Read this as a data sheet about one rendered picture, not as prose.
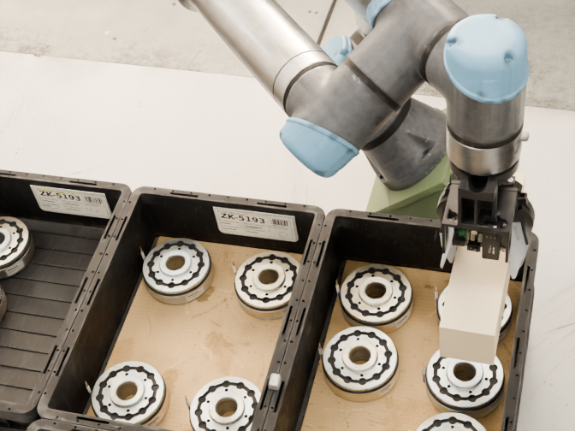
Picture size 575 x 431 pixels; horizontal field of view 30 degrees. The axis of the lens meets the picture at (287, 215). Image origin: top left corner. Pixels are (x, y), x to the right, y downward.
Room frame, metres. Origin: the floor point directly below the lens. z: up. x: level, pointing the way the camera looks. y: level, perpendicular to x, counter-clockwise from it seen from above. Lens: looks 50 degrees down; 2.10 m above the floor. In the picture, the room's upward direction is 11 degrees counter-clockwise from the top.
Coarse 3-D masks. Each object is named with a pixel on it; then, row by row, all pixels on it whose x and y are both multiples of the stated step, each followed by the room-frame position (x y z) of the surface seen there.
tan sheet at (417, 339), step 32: (416, 288) 0.90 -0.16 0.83; (512, 288) 0.87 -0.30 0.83; (416, 320) 0.85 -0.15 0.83; (512, 320) 0.82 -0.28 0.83; (416, 352) 0.79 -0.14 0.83; (320, 384) 0.77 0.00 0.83; (416, 384) 0.75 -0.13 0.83; (320, 416) 0.72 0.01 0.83; (352, 416) 0.72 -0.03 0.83; (384, 416) 0.71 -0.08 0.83; (416, 416) 0.70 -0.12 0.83
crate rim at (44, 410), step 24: (144, 192) 1.10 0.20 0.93; (168, 192) 1.09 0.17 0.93; (192, 192) 1.08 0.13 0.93; (120, 240) 1.01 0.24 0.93; (312, 240) 0.94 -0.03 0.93; (96, 288) 0.93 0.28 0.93; (288, 312) 0.83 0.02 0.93; (72, 336) 0.86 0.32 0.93; (288, 336) 0.79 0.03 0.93; (48, 384) 0.79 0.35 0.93; (264, 384) 0.73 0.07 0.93; (48, 408) 0.76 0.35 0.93; (264, 408) 0.69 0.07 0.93
